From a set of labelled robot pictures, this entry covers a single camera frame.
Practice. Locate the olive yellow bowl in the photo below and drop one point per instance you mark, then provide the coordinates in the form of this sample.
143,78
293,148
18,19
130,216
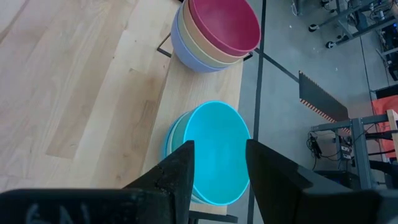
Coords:
199,54

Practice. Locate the mint green bowl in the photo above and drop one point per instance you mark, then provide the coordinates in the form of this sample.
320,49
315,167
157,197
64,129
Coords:
170,144

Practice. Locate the magenta bowl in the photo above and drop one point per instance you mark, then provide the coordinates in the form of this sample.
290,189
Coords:
224,25

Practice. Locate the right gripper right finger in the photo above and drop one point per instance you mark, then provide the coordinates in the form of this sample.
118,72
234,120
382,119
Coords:
280,186

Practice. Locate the grey wheeled cart frame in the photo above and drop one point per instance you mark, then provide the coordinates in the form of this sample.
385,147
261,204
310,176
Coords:
345,20

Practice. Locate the dark panel with orange edge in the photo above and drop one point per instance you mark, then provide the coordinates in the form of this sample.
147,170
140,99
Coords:
323,98

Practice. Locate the bright blue bowl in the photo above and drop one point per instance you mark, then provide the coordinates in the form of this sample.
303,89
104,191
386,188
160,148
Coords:
165,141

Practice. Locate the orange bowl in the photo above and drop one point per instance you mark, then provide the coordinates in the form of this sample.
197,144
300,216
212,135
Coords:
202,43

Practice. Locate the lavender bowl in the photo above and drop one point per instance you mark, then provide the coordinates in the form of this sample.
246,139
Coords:
186,56

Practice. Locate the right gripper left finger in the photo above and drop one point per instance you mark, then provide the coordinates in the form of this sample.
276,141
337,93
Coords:
174,186

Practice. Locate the grey metal table frame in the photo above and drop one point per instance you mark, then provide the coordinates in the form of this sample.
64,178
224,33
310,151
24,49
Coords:
357,146

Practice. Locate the teal bowl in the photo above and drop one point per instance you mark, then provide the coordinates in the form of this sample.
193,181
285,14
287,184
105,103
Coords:
217,149

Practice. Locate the orange board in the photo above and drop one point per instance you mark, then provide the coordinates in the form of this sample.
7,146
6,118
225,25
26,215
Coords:
384,107

